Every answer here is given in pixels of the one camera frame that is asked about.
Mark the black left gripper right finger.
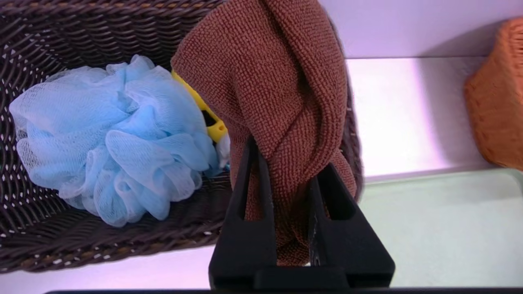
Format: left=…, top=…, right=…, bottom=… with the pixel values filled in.
left=308, top=163, right=396, bottom=288

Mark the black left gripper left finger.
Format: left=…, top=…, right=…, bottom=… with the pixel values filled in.
left=208, top=136, right=278, bottom=290

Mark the yellow duck scooter toy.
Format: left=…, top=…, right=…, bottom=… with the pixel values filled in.
left=172, top=70, right=231, bottom=170

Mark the brown towel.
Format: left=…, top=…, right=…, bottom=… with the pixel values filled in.
left=171, top=0, right=358, bottom=267

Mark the light blue mesh bath loofah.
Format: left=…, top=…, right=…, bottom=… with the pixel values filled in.
left=9, top=54, right=223, bottom=227

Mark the orange wicker basket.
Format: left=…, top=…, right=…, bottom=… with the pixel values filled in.
left=464, top=17, right=523, bottom=171

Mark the dark brown wicker basket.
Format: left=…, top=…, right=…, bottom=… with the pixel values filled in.
left=0, top=0, right=364, bottom=273

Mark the light green plastic tray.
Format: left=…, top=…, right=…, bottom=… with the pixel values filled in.
left=359, top=167, right=523, bottom=288

